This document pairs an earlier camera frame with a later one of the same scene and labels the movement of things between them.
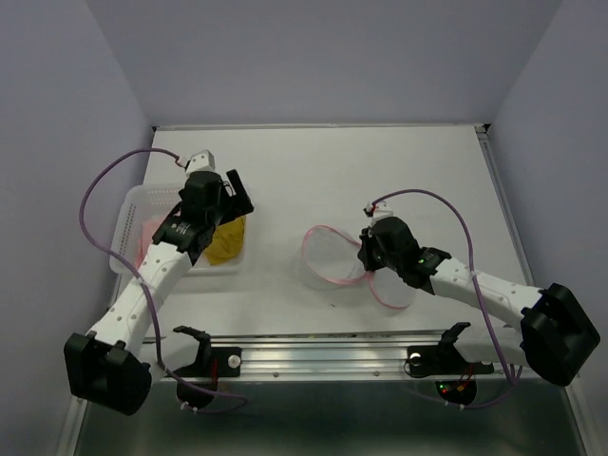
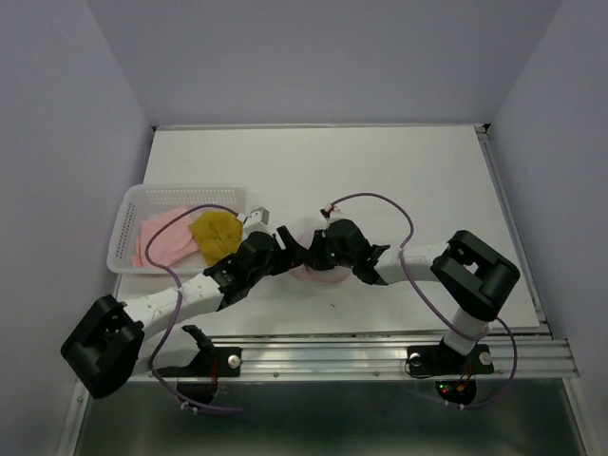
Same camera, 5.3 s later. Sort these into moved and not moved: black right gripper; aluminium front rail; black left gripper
Moved: black left gripper; black right gripper
Not moved: aluminium front rail
